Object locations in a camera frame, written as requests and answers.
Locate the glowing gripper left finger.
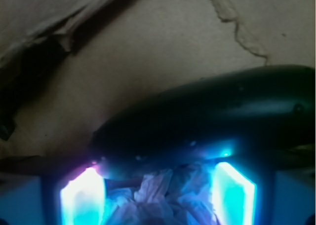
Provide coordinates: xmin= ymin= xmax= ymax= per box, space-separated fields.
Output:
xmin=60 ymin=167 xmax=106 ymax=225

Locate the white paper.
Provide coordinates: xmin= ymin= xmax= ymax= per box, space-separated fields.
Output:
xmin=104 ymin=163 xmax=220 ymax=225

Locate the dark green toy cucumber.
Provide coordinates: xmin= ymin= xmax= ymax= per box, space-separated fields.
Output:
xmin=89 ymin=65 xmax=316 ymax=179

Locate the brown paper bag tray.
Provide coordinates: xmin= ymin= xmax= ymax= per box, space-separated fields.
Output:
xmin=0 ymin=0 xmax=316 ymax=176

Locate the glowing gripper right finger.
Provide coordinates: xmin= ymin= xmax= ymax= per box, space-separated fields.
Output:
xmin=212 ymin=162 xmax=256 ymax=225

